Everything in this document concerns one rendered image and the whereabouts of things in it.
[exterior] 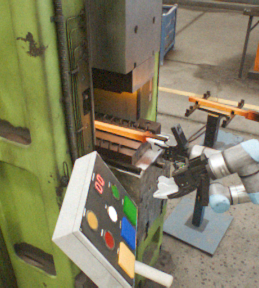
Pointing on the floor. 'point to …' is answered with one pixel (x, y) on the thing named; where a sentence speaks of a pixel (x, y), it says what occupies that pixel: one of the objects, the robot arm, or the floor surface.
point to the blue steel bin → (168, 29)
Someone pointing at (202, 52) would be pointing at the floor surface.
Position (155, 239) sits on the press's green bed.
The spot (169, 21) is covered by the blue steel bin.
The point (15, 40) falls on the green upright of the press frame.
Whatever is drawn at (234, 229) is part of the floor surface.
